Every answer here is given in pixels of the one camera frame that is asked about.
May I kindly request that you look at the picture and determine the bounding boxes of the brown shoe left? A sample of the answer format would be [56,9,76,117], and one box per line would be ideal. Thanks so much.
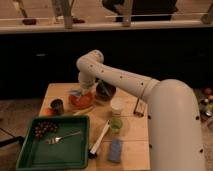
[22,19,37,25]

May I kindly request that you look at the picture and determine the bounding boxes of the brown shoe middle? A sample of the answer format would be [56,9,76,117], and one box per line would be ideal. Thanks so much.
[73,17,85,24]

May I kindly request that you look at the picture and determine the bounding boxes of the dark brown bottle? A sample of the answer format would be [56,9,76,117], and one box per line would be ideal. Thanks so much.
[133,99,147,117]

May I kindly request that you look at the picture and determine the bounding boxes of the bottles on floor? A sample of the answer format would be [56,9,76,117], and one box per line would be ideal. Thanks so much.
[199,87,213,132]

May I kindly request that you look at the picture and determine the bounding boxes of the yellow banana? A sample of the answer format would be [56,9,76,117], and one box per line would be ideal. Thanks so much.
[73,106,94,116]

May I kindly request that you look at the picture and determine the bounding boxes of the green plastic tray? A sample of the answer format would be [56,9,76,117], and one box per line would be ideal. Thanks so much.
[16,116,90,171]

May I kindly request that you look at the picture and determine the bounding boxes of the seated person in dark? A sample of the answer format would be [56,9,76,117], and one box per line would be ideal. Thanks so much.
[102,0,178,22]

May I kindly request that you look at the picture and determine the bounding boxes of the red orange bowl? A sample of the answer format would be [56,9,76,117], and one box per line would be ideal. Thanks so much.
[68,92,93,109]

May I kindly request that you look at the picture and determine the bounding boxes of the dark brown bowl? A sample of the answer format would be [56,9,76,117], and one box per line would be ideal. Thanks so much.
[96,81,116,101]

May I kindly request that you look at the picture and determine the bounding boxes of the small orange fruit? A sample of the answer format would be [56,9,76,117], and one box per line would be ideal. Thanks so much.
[41,108,54,116]

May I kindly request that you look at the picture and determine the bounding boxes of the white handled brush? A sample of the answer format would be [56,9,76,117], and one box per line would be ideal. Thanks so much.
[88,122,109,159]

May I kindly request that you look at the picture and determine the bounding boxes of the green cup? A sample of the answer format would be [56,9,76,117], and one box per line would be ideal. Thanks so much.
[109,117,123,133]

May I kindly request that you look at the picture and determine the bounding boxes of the green stick utensil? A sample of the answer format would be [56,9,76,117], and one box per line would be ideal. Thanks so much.
[98,80,110,97]

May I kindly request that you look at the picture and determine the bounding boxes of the silver fork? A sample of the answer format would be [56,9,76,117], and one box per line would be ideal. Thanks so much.
[45,131,82,145]

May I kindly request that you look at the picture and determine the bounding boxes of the dark metal mug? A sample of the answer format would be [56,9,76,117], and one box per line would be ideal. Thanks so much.
[50,99,64,115]

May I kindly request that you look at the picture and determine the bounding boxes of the brown shoe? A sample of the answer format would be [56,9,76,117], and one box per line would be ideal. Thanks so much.
[73,17,85,24]
[22,19,37,25]

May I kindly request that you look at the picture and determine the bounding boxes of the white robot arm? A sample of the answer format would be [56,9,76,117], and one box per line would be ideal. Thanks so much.
[76,50,206,171]

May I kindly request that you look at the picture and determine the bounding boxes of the blue sponge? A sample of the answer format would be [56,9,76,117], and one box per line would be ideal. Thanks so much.
[108,139,123,163]

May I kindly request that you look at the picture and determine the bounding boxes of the bunch of dark grapes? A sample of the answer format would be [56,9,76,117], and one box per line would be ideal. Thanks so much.
[34,121,58,140]

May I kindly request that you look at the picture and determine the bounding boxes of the white cup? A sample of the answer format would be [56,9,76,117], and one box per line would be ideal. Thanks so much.
[110,97,124,115]

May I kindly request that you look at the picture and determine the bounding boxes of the blue-grey towel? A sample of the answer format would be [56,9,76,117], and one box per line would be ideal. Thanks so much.
[68,89,82,97]

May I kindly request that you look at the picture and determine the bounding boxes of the black cable on floor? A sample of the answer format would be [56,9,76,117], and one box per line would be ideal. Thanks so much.
[0,127,26,149]

